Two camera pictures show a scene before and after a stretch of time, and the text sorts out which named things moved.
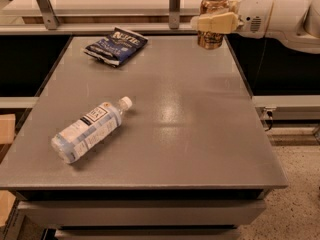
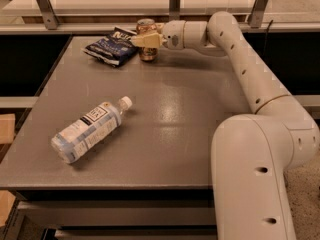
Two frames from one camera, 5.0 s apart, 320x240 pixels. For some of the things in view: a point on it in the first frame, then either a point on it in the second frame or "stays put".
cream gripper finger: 222,23 to 149,40
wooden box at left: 7,128 stays put
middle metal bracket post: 174,6 stays put
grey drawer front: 140,212 stays put
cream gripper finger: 233,6 to 159,27
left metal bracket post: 46,10 stays put
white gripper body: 254,16 to 173,34
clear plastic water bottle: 71,141 stays put
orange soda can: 212,3 to 144,27
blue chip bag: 114,49 stays put
